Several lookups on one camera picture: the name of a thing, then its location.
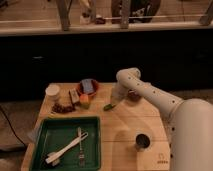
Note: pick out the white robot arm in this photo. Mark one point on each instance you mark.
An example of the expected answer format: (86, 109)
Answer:
(191, 120)

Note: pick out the dark red bowl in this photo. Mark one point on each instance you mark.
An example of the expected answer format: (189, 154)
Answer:
(133, 96)

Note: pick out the metal cup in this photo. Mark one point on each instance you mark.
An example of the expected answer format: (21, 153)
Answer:
(142, 141)

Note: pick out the brown white block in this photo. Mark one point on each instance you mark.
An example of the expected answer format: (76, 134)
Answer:
(74, 96)

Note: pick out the white plastic spatula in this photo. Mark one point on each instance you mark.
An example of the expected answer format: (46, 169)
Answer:
(58, 154)

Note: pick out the green plastic tray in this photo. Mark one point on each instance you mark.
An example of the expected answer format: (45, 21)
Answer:
(56, 133)

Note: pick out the green pepper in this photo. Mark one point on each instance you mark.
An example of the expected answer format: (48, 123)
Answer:
(107, 107)

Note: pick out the wooden table board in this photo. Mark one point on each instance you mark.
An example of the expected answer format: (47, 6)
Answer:
(119, 128)

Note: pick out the white cup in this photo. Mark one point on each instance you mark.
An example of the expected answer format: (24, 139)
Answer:
(53, 92)

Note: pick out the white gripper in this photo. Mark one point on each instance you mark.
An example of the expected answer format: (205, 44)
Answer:
(118, 93)

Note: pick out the metal fork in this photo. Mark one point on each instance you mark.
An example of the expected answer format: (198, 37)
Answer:
(81, 153)

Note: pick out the blue sponge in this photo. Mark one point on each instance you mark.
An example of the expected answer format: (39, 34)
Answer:
(87, 86)

